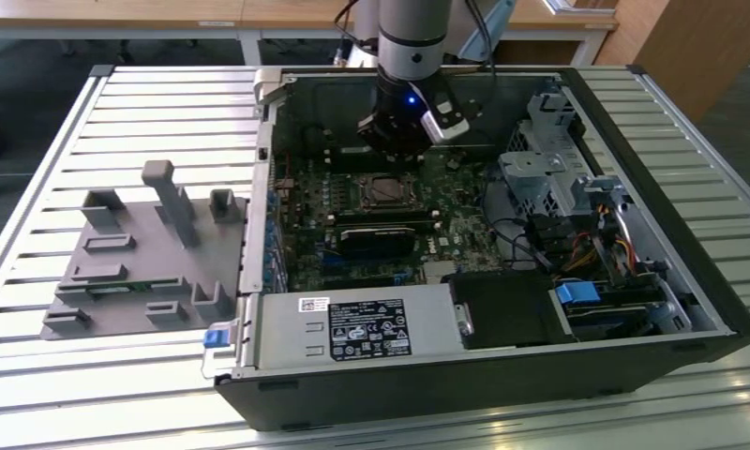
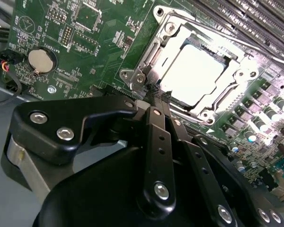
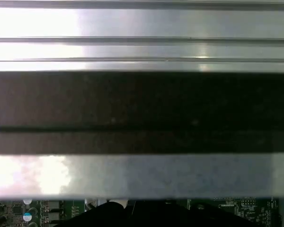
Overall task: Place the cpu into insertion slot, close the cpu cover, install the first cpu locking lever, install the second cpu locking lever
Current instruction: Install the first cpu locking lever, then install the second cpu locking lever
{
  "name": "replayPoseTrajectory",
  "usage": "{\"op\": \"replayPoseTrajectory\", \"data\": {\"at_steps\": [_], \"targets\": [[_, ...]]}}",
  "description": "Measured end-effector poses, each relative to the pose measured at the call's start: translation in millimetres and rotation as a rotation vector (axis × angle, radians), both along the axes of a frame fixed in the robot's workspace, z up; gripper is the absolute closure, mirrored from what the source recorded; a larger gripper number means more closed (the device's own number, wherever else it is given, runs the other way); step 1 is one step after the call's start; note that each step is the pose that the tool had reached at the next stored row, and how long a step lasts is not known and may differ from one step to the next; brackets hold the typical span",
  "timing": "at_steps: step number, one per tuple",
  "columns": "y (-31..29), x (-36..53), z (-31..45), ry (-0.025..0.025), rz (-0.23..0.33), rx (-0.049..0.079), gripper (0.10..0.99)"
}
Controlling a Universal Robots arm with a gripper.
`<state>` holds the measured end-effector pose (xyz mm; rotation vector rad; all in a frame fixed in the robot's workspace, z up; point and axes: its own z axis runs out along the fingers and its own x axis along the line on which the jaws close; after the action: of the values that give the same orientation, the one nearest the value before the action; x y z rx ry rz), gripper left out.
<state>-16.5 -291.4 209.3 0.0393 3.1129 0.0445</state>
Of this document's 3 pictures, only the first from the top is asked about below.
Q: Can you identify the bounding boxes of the grey blue plastic bracket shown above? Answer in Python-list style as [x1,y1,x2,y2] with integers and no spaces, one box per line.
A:
[572,175,633,207]

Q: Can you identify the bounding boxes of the black graphics card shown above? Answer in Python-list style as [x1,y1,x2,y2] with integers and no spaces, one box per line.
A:
[338,226,421,260]

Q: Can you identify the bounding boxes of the metal socket cover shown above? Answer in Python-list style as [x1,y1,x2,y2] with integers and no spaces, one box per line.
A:
[360,173,420,207]

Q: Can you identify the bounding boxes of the thick black cable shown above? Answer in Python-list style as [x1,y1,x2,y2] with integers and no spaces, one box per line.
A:
[490,217,542,273]

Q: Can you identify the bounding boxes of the grey case handle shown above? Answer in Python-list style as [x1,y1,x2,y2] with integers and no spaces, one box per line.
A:
[253,68,289,104]

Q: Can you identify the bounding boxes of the green RAM stick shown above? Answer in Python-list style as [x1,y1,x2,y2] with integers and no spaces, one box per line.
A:
[85,278,186,297]

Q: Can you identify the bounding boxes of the black PC case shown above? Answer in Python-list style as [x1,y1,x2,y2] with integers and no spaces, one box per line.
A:
[213,65,750,433]

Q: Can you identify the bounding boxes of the green motherboard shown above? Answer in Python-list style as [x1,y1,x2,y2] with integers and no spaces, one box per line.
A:
[272,154,508,292]

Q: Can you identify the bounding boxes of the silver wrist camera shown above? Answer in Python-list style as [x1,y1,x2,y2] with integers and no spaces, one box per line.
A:
[420,91,480,142]

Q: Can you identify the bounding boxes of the metal disk bay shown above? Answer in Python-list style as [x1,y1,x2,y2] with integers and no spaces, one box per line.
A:
[561,299,693,341]

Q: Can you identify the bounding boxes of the wooden cabinet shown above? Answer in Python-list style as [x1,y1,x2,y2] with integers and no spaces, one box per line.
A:
[593,0,750,123]

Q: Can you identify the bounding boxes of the blue disk carrier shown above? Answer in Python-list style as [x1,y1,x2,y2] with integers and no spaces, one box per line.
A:
[554,279,601,308]

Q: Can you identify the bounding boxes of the CPU socket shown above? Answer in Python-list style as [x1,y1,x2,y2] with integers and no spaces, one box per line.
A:
[356,172,424,210]

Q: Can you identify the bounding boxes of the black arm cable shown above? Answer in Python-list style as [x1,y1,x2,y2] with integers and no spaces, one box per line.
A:
[461,0,501,113]

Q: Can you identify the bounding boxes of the silver power supply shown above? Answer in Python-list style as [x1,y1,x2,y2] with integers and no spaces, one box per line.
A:
[256,286,464,369]

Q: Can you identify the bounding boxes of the black plastic shroud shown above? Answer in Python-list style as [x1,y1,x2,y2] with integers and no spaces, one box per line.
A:
[446,271,577,351]

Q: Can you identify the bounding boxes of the grey parts rack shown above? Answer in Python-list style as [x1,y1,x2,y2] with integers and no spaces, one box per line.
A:
[38,159,252,342]

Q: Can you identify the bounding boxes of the yellow red wire bundle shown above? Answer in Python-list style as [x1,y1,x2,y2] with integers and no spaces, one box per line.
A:
[561,233,638,273]

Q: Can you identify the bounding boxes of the silver metal drive cage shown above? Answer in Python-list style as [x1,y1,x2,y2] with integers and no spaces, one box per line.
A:
[497,91,601,217]

